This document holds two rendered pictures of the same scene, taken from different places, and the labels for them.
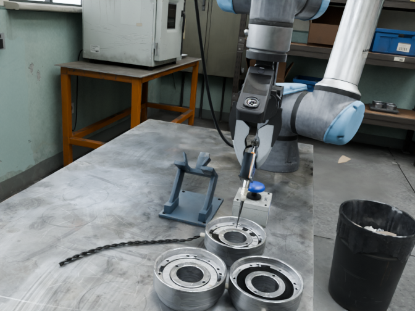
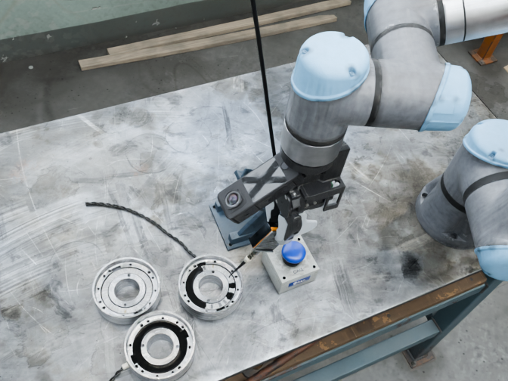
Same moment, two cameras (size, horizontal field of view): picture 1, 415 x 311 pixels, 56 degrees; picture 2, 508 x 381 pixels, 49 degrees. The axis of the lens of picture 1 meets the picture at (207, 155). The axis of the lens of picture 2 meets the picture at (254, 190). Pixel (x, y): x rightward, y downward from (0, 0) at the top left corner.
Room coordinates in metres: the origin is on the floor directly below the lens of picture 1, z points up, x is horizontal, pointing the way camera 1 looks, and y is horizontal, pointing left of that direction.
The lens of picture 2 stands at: (0.35, -0.37, 1.66)
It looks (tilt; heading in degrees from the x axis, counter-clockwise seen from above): 54 degrees down; 46
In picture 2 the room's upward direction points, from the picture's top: 9 degrees clockwise
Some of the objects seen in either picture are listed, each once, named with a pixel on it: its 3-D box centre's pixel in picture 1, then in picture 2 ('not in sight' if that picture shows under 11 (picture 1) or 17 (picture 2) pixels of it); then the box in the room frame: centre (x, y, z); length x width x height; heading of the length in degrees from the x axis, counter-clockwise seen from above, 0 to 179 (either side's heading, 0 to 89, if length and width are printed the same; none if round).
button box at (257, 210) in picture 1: (252, 204); (292, 263); (0.73, -0.10, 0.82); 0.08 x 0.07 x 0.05; 168
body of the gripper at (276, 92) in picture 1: (262, 85); (306, 173); (0.72, -0.09, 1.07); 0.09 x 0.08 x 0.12; 165
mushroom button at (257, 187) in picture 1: (254, 194); (292, 256); (0.72, -0.10, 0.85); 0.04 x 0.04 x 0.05
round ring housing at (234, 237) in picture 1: (234, 241); (210, 288); (0.59, -0.06, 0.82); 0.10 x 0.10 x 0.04
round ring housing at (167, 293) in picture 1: (189, 278); (127, 292); (0.48, 0.01, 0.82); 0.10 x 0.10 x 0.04
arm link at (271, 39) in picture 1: (267, 39); (311, 133); (0.71, -0.08, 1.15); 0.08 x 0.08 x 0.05
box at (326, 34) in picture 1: (329, 26); not in sight; (4.06, -1.05, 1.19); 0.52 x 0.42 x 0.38; 78
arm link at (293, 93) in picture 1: (283, 107); (493, 165); (1.06, -0.19, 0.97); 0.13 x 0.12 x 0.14; 53
